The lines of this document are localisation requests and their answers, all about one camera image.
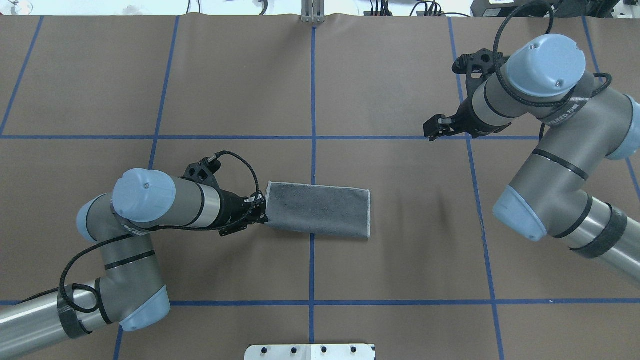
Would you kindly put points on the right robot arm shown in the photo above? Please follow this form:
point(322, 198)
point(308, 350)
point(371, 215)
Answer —
point(587, 121)

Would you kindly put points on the aluminium frame post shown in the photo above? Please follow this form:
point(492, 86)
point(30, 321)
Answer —
point(312, 12)

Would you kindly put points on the pink towel with grey edging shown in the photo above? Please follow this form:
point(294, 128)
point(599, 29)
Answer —
point(321, 210)

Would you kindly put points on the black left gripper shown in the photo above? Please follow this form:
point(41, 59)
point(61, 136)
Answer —
point(230, 209)

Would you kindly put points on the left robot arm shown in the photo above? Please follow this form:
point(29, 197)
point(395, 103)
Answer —
point(132, 291)

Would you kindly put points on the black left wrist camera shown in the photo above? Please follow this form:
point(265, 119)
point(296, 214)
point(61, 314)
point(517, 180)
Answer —
point(203, 172)

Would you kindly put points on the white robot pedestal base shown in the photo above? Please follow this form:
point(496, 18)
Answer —
point(329, 351)

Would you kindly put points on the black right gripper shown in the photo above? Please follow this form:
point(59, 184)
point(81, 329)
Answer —
point(466, 118)

